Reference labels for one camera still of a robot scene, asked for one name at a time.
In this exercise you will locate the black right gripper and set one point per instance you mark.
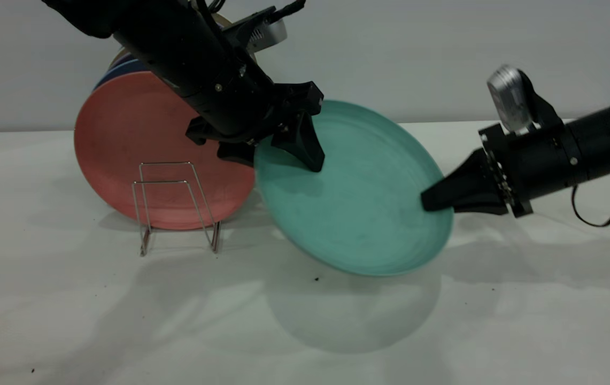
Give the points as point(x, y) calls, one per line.
point(534, 166)

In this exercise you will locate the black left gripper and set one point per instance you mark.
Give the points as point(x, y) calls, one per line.
point(262, 112)

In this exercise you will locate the green round plate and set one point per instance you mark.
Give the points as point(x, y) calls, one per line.
point(358, 203)

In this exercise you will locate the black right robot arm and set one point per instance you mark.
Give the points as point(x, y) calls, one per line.
point(609, 133)

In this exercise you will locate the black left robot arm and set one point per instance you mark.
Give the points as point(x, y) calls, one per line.
point(176, 37)

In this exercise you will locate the pink round plate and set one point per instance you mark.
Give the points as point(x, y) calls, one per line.
point(117, 139)

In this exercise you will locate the blue round plate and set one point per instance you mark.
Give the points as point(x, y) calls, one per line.
point(125, 68)

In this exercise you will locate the dark purple round plate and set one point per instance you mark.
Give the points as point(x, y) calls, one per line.
point(122, 60)

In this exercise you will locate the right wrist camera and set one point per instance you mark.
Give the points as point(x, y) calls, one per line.
point(505, 96)

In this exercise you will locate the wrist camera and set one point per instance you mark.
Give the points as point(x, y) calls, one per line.
point(264, 32)
point(505, 96)

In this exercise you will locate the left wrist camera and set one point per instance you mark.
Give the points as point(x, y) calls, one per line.
point(264, 32)

